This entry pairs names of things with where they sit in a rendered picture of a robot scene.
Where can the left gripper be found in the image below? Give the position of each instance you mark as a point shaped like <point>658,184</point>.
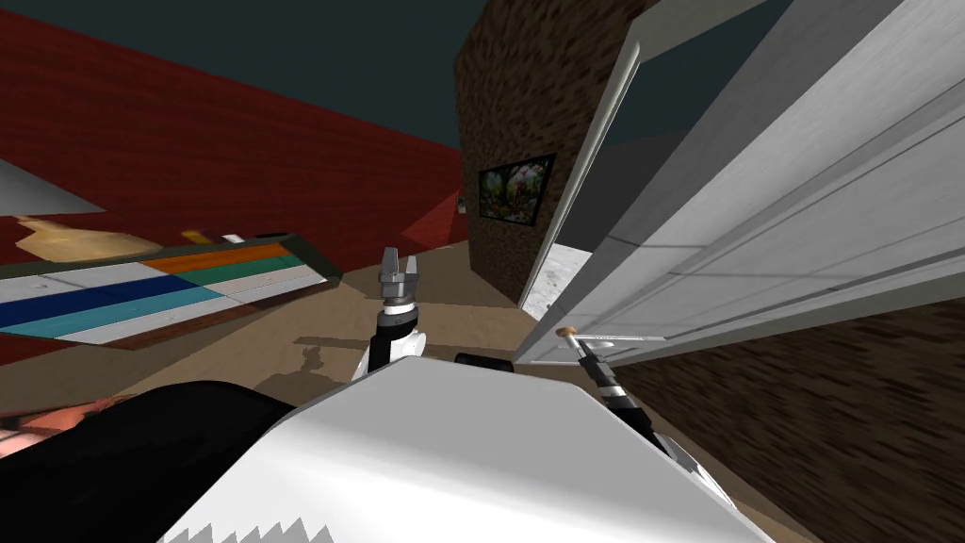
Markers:
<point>398,289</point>

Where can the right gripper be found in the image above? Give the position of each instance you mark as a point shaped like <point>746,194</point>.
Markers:
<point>588,359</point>

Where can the brass door knob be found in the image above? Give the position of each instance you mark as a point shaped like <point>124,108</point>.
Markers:
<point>566,331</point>

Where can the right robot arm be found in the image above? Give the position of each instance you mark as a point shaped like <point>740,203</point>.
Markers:
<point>641,418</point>

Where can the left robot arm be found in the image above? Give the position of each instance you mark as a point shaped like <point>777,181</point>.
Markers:
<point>113,467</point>

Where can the framed flower picture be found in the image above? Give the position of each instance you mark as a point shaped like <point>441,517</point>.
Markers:
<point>516,190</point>

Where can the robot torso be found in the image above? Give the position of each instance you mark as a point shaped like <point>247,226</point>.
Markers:
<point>467,452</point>

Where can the white door leaf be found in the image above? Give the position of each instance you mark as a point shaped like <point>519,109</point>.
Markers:
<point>791,226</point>

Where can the colourful striped cabinet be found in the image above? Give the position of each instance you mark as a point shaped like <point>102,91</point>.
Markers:
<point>151,294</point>

